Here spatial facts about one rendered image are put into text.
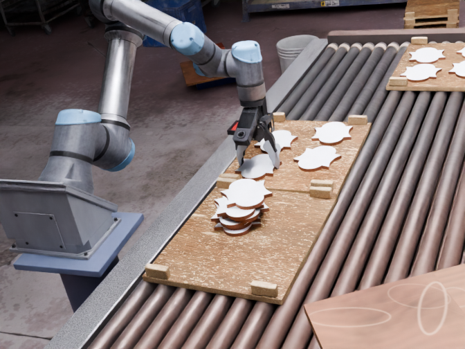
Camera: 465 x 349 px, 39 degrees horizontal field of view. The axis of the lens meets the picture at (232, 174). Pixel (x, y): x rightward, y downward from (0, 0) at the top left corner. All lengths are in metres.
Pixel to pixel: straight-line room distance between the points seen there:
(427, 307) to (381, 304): 0.08
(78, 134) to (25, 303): 1.59
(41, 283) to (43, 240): 1.51
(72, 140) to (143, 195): 2.03
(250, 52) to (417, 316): 0.86
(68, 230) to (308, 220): 0.62
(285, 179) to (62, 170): 0.60
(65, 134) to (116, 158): 0.19
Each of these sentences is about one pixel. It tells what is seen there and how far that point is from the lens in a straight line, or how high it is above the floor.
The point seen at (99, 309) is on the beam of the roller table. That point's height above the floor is 0.91.
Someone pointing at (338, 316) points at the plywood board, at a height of 1.04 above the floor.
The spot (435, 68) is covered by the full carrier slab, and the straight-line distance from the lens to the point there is 2.41.
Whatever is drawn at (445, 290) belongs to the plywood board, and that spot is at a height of 1.04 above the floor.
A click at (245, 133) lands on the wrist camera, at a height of 1.09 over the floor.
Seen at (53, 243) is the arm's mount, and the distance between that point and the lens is 1.83.
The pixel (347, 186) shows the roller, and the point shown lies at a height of 0.92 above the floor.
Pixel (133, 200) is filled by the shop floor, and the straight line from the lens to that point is 3.78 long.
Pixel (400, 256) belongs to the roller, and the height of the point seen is 0.92.
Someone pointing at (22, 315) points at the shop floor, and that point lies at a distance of 3.20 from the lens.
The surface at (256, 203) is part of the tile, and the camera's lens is 1.60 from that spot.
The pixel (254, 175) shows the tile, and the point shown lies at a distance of 1.83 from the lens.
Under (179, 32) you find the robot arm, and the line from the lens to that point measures 1.71.
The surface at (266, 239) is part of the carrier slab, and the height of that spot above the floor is 0.94.
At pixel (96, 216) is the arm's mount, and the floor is 0.95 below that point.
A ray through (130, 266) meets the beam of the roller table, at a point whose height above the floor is 0.92.
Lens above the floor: 1.85
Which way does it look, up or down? 29 degrees down
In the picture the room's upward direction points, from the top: 11 degrees counter-clockwise
